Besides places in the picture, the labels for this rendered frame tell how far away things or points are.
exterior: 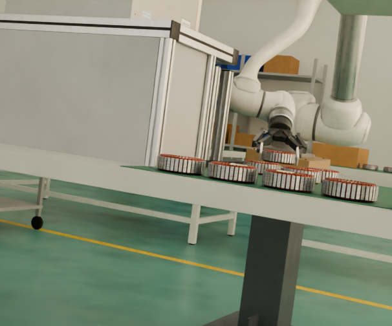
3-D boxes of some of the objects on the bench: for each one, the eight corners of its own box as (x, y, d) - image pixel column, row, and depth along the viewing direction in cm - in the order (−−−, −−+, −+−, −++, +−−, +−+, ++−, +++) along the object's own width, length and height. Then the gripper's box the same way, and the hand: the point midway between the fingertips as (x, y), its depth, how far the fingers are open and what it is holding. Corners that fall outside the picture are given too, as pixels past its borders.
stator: (283, 180, 167) (285, 166, 167) (275, 177, 178) (277, 164, 178) (325, 185, 168) (326, 171, 168) (314, 182, 179) (315, 169, 179)
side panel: (193, 166, 186) (206, 56, 184) (202, 167, 184) (216, 56, 183) (144, 165, 161) (160, 37, 159) (154, 167, 159) (170, 38, 158)
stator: (248, 171, 196) (249, 159, 195) (283, 176, 191) (284, 163, 191) (236, 171, 185) (238, 158, 185) (273, 176, 181) (275, 163, 181)
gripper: (312, 139, 224) (313, 173, 206) (245, 130, 226) (241, 164, 207) (315, 120, 220) (317, 154, 202) (248, 112, 222) (243, 145, 203)
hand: (279, 156), depth 206 cm, fingers closed on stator, 11 cm apart
